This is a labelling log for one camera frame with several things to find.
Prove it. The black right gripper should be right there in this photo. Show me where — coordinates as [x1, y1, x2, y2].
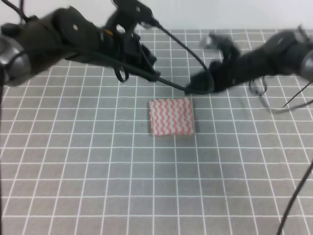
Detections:
[185, 56, 245, 95]

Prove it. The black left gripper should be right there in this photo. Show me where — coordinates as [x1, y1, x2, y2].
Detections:
[102, 27, 160, 82]

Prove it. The pink white wavy towel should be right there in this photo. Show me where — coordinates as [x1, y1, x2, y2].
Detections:
[149, 97, 195, 136]

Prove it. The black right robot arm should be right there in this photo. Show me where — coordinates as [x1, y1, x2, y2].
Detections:
[185, 30, 313, 94]

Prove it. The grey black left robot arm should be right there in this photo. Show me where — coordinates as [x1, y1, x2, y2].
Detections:
[0, 7, 157, 87]

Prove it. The grey grid tablecloth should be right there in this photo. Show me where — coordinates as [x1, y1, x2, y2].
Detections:
[0, 29, 313, 235]

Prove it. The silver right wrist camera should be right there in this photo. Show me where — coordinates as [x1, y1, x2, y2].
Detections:
[199, 33, 240, 62]

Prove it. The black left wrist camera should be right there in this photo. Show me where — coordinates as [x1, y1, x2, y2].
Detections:
[105, 0, 157, 32]

